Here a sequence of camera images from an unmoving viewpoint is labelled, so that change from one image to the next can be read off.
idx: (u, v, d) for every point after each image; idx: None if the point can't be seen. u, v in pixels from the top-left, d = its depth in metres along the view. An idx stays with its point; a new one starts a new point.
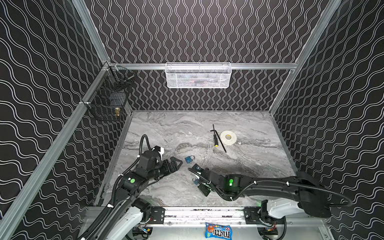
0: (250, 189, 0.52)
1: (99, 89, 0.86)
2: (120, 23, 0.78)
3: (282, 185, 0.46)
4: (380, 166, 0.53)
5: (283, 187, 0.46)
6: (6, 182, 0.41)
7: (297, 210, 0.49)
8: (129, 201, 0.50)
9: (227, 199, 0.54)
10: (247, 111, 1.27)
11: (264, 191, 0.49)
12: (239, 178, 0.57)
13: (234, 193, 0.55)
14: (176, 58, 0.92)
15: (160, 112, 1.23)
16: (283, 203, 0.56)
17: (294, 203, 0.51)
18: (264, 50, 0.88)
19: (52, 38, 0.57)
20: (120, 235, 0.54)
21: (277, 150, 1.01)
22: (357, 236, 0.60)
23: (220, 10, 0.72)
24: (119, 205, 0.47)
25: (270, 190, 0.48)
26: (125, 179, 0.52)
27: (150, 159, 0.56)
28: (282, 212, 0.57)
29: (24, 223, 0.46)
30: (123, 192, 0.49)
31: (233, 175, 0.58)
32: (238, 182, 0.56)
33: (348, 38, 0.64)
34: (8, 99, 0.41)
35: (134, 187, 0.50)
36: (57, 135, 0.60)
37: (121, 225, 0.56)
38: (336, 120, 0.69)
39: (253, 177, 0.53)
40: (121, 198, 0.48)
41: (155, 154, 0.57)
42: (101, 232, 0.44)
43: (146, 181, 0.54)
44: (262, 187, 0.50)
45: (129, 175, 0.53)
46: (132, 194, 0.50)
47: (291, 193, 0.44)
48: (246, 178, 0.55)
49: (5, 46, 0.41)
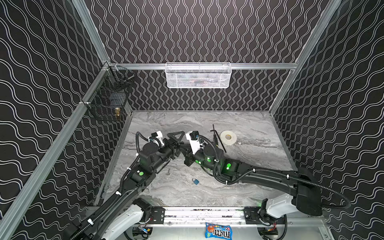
0: (247, 177, 0.51)
1: (99, 89, 0.81)
2: (120, 23, 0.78)
3: (281, 177, 0.46)
4: (380, 166, 0.53)
5: (283, 180, 0.45)
6: (6, 182, 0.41)
7: (292, 208, 0.50)
8: (136, 191, 0.51)
9: (222, 181, 0.56)
10: (247, 111, 1.27)
11: (259, 180, 0.49)
12: (238, 164, 0.55)
13: (230, 176, 0.54)
14: (176, 58, 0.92)
15: (160, 112, 1.23)
16: (280, 202, 0.57)
17: (289, 200, 0.52)
18: (264, 50, 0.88)
19: (52, 38, 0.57)
20: (119, 229, 0.54)
21: (277, 149, 1.02)
22: (357, 236, 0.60)
23: (220, 10, 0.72)
24: (126, 194, 0.48)
25: (269, 180, 0.47)
26: (134, 171, 0.54)
27: (149, 157, 0.52)
28: (280, 210, 0.57)
29: (24, 223, 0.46)
30: (131, 183, 0.51)
31: (232, 159, 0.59)
32: (236, 167, 0.55)
33: (348, 38, 0.64)
34: (8, 99, 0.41)
35: (142, 179, 0.52)
36: (57, 135, 0.60)
37: (121, 219, 0.55)
38: (336, 120, 0.69)
39: (252, 165, 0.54)
40: (129, 188, 0.50)
41: (153, 149, 0.52)
42: (107, 217, 0.45)
43: (152, 174, 0.55)
44: (259, 176, 0.49)
45: (137, 168, 0.56)
46: (140, 185, 0.52)
47: (289, 186, 0.43)
48: (244, 165, 0.54)
49: (5, 45, 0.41)
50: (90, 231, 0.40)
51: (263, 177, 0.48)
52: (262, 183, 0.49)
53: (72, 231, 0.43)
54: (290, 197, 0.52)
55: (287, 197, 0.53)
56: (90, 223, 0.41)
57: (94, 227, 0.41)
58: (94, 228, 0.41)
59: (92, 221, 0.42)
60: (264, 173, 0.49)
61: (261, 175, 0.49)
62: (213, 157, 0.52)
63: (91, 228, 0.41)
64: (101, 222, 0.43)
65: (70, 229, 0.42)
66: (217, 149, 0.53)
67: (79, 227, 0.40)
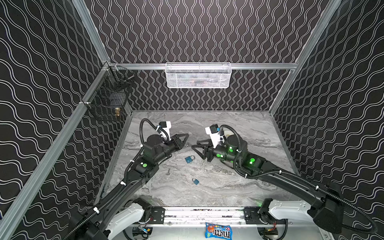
0: (270, 177, 0.49)
1: (99, 89, 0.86)
2: (120, 23, 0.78)
3: (309, 186, 0.44)
4: (380, 166, 0.53)
5: (310, 189, 0.43)
6: (6, 182, 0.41)
7: (303, 217, 0.50)
8: (140, 182, 0.51)
9: (241, 175, 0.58)
10: (247, 111, 1.27)
11: (284, 183, 0.47)
12: (262, 161, 0.53)
13: (250, 171, 0.53)
14: (176, 58, 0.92)
15: (160, 113, 1.23)
16: (290, 207, 0.56)
17: (303, 209, 0.51)
18: (264, 50, 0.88)
19: (52, 38, 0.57)
20: (121, 225, 0.54)
21: (277, 149, 1.02)
22: (357, 237, 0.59)
23: (220, 10, 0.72)
24: (131, 185, 0.49)
25: (292, 185, 0.46)
26: (137, 164, 0.54)
27: (153, 148, 0.53)
28: (286, 214, 0.57)
29: (24, 223, 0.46)
30: (135, 174, 0.51)
31: (257, 156, 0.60)
32: (260, 164, 0.53)
33: (348, 39, 0.64)
34: (8, 99, 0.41)
35: (146, 171, 0.52)
36: (57, 135, 0.60)
37: (124, 214, 0.56)
38: (336, 120, 0.69)
39: (278, 167, 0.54)
40: (134, 178, 0.50)
41: (158, 141, 0.53)
42: (113, 206, 0.45)
43: (156, 166, 0.55)
44: (284, 179, 0.47)
45: (140, 160, 0.56)
46: (144, 177, 0.52)
47: (315, 197, 0.42)
48: (269, 164, 0.52)
49: (6, 45, 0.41)
50: (96, 220, 0.40)
51: (287, 181, 0.47)
52: (286, 187, 0.47)
53: (78, 219, 0.43)
54: (305, 206, 0.51)
55: (300, 205, 0.53)
56: (97, 210, 0.42)
57: (100, 215, 0.41)
58: (100, 216, 0.41)
59: (98, 210, 0.42)
60: (290, 177, 0.47)
61: (286, 179, 0.47)
62: (236, 147, 0.51)
63: (97, 216, 0.41)
64: (106, 211, 0.43)
65: (76, 217, 0.42)
66: (241, 141, 0.52)
67: (85, 215, 0.40)
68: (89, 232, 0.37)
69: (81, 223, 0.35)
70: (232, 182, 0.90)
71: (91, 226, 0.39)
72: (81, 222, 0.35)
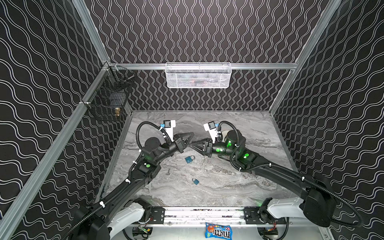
0: (261, 170, 0.53)
1: (99, 89, 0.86)
2: (120, 23, 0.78)
3: (296, 177, 0.46)
4: (380, 166, 0.53)
5: (296, 180, 0.46)
6: (6, 182, 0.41)
7: (298, 212, 0.50)
8: (143, 182, 0.53)
9: (236, 168, 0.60)
10: (247, 111, 1.27)
11: (273, 175, 0.50)
12: (256, 156, 0.57)
13: (244, 165, 0.57)
14: (176, 58, 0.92)
15: (160, 112, 1.23)
16: (285, 203, 0.57)
17: (297, 203, 0.51)
18: (264, 50, 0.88)
19: (52, 38, 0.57)
20: (122, 224, 0.54)
21: (277, 149, 1.02)
22: (357, 236, 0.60)
23: (220, 10, 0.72)
24: (135, 183, 0.50)
25: (281, 177, 0.48)
26: (141, 164, 0.57)
27: (152, 152, 0.53)
28: (282, 211, 0.58)
29: (24, 223, 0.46)
30: (139, 173, 0.53)
31: (252, 151, 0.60)
32: (254, 158, 0.57)
33: (348, 38, 0.64)
34: (8, 99, 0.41)
35: (149, 171, 0.55)
36: (57, 135, 0.60)
37: (125, 213, 0.56)
38: (336, 120, 0.69)
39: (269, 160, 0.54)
40: (138, 177, 0.52)
41: (156, 145, 0.53)
42: (117, 201, 0.46)
43: (157, 166, 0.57)
44: (273, 171, 0.50)
45: (142, 161, 0.58)
46: (148, 176, 0.54)
47: (301, 188, 0.43)
48: (261, 158, 0.56)
49: (5, 45, 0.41)
50: (102, 213, 0.41)
51: (277, 174, 0.49)
52: (276, 180, 0.50)
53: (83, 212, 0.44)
54: (298, 201, 0.52)
55: (295, 201, 0.53)
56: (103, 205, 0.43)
57: (105, 209, 0.42)
58: (105, 211, 0.42)
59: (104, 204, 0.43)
60: (279, 170, 0.50)
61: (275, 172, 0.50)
62: (234, 141, 0.55)
63: (102, 210, 0.42)
64: (111, 206, 0.44)
65: (81, 211, 0.40)
66: (240, 136, 0.56)
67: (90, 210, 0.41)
68: (94, 225, 0.38)
69: (88, 216, 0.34)
70: (232, 182, 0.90)
71: (96, 220, 0.39)
72: (87, 215, 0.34)
